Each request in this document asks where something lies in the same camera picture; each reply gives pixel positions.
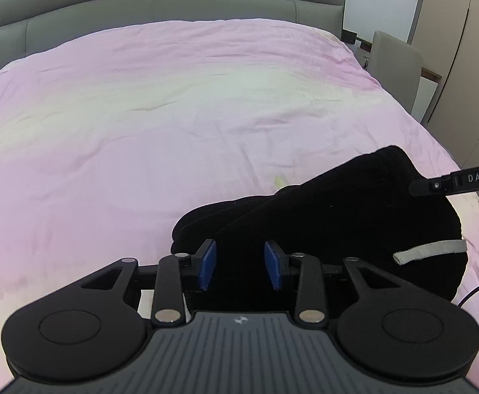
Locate light wooden table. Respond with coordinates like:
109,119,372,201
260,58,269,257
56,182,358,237
418,66,443,128

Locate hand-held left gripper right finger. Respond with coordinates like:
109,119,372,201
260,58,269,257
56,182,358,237
264,240,404,324

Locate grey chair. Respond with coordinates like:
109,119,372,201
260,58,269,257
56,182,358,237
367,31,423,113

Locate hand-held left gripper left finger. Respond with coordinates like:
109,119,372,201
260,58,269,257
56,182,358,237
79,239,217,328

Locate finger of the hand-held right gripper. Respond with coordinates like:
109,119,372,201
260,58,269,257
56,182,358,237
409,174,454,198

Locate pink floral bedsheet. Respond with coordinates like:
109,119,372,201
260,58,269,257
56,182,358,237
0,18,479,378

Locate black pants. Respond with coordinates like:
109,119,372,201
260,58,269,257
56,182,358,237
170,145,469,310

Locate grey padded headboard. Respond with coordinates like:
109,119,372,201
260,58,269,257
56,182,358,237
0,0,349,77

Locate beige wardrobe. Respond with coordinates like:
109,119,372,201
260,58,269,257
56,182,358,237
407,0,479,219

